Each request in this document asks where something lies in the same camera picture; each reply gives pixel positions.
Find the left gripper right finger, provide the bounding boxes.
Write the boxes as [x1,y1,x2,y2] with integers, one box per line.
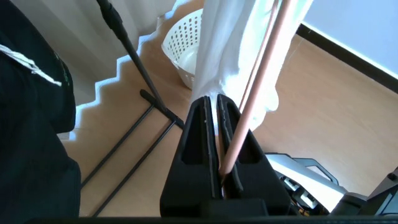
[216,93,292,216]

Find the black shorts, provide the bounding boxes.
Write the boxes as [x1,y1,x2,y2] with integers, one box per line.
[0,0,81,224]

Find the beige curtain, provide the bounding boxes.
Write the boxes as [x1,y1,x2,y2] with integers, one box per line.
[11,0,187,106]

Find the white laundry basket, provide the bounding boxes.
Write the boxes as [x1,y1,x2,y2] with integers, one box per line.
[160,8,205,90]

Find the black clothes rack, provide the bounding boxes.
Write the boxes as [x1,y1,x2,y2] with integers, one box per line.
[81,0,186,217]

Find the pink clothes hanger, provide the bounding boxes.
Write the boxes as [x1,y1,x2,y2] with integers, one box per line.
[218,0,295,182]

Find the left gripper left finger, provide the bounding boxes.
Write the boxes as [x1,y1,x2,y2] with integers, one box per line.
[160,95,222,217]

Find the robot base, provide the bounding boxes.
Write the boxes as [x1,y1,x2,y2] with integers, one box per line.
[266,152,398,217]

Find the white garment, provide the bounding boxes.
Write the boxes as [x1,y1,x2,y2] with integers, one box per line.
[191,0,315,133]

